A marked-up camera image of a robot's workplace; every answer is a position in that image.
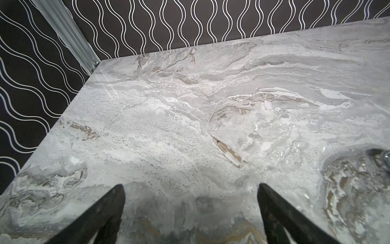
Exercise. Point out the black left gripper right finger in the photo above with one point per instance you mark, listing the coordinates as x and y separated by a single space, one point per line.
280 218

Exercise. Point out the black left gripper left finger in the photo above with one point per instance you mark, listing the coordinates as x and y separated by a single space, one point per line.
101 222

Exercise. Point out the aluminium corner frame post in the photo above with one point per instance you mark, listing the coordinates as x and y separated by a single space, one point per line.
59 18

